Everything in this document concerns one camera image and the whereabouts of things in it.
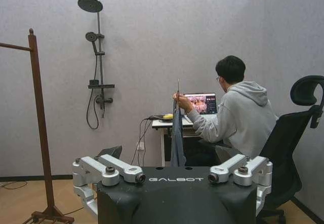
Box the small white desk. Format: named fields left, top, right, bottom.
left=151, top=118, right=203, bottom=167

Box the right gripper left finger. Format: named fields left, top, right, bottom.
left=72, top=145, right=147, bottom=217

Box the round dark rain shower head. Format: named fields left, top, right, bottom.
left=77, top=0, right=104, bottom=14

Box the thin floor cable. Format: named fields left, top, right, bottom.
left=0, top=180, right=27, bottom=190

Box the blue garment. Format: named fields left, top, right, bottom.
left=170, top=104, right=187, bottom=168

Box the dark shower hose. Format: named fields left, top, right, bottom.
left=86, top=53, right=100, bottom=130

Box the dark shower shelf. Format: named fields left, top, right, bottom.
left=88, top=79, right=115, bottom=89

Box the black mesh office chair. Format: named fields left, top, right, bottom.
left=255, top=75, right=324, bottom=224

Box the dark shower riser pipe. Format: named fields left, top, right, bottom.
left=97, top=11, right=106, bottom=110

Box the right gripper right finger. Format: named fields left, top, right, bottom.
left=208, top=145, right=273, bottom=216

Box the open laptop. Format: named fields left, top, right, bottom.
left=182, top=93, right=218, bottom=127

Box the dark shower mixer tap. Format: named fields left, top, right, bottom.
left=95, top=95, right=113, bottom=118

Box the black cable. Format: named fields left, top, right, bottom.
left=142, top=119, right=152, bottom=167
left=131, top=117, right=154, bottom=166

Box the person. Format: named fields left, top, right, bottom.
left=173, top=55, right=279, bottom=167

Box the dark hand shower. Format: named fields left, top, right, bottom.
left=85, top=31, right=99, bottom=56

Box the brown wooden clothes rack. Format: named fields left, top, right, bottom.
left=0, top=28, right=75, bottom=224

